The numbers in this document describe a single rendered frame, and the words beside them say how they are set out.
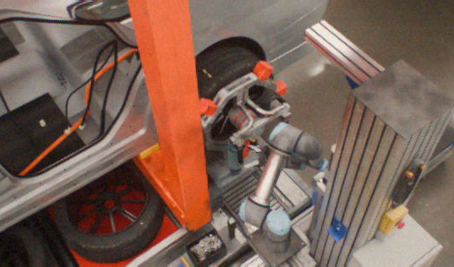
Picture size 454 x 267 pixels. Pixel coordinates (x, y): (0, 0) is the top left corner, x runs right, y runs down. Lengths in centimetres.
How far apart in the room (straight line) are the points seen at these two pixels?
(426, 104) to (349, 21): 339
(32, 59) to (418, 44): 326
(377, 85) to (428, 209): 229
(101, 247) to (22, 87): 113
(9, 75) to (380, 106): 247
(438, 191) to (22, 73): 297
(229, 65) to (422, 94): 145
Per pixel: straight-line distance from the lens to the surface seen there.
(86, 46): 350
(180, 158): 249
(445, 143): 396
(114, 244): 323
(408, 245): 245
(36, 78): 359
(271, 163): 259
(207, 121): 301
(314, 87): 453
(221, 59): 306
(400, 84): 186
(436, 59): 500
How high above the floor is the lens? 336
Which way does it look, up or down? 53 degrees down
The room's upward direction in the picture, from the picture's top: 2 degrees counter-clockwise
